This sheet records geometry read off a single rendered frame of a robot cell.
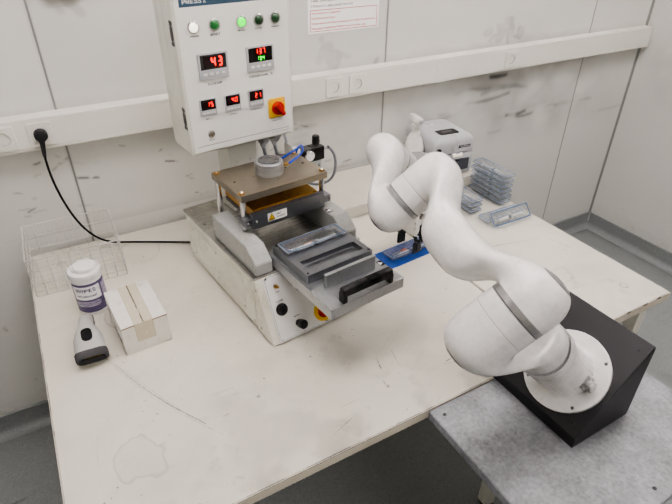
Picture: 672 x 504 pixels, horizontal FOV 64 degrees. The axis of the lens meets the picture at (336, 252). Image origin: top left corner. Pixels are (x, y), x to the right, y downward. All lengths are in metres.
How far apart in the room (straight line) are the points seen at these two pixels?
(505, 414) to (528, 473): 0.15
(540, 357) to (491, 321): 0.16
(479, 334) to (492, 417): 0.41
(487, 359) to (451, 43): 1.70
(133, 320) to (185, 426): 0.33
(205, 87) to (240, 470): 0.95
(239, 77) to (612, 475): 1.30
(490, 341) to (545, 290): 0.13
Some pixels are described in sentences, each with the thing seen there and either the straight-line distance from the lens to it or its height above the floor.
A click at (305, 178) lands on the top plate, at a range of 1.48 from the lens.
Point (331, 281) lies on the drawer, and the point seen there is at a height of 0.99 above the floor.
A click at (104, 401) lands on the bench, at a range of 1.42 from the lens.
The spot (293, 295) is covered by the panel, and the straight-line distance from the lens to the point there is 1.45.
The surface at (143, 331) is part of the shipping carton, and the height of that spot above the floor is 0.81.
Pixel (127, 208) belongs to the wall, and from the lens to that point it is 2.03.
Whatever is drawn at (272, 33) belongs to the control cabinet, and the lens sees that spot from 1.57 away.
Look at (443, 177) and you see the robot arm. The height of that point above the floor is 1.26.
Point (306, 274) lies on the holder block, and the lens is 1.28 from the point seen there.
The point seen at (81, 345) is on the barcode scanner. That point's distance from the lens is 1.50.
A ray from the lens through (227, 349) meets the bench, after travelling 1.47.
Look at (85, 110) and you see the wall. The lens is 1.84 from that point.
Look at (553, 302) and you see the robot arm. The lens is 0.96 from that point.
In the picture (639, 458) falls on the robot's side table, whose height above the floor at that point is 0.75.
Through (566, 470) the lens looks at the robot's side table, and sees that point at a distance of 1.30.
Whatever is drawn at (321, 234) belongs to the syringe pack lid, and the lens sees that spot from 1.42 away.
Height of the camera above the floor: 1.74
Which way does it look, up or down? 33 degrees down
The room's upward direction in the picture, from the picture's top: straight up
